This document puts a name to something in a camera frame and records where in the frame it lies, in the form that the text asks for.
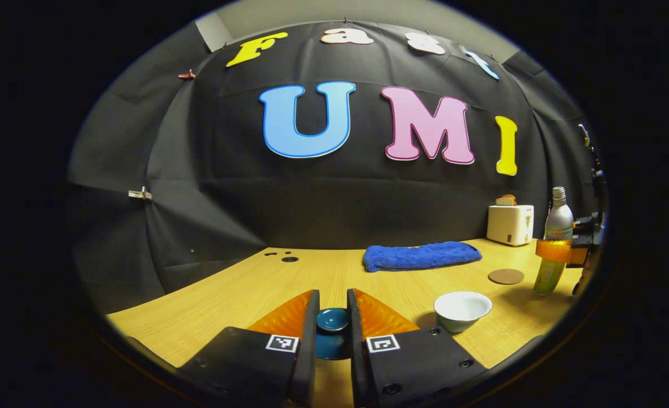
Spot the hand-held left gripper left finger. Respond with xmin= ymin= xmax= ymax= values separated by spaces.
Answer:
xmin=178 ymin=290 xmax=321 ymax=406

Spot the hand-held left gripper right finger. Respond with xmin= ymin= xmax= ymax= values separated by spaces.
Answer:
xmin=347 ymin=288 xmax=488 ymax=407

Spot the silver green-label water bottle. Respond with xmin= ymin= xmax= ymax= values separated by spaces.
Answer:
xmin=533 ymin=187 xmax=574 ymax=296

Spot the teal teacup lid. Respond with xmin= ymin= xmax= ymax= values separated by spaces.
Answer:
xmin=316 ymin=308 xmax=351 ymax=360

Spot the round cork coaster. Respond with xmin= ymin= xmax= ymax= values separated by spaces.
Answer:
xmin=488 ymin=269 xmax=525 ymax=286

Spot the white-lined green teacup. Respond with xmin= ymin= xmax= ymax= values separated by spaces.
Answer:
xmin=433 ymin=291 xmax=493 ymax=334

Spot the white toaster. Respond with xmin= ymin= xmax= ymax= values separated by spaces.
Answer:
xmin=486 ymin=205 xmax=535 ymax=247

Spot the blue towel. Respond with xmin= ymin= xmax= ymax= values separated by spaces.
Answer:
xmin=363 ymin=241 xmax=483 ymax=273

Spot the black backdrop cloth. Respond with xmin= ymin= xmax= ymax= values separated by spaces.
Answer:
xmin=68 ymin=20 xmax=601 ymax=312

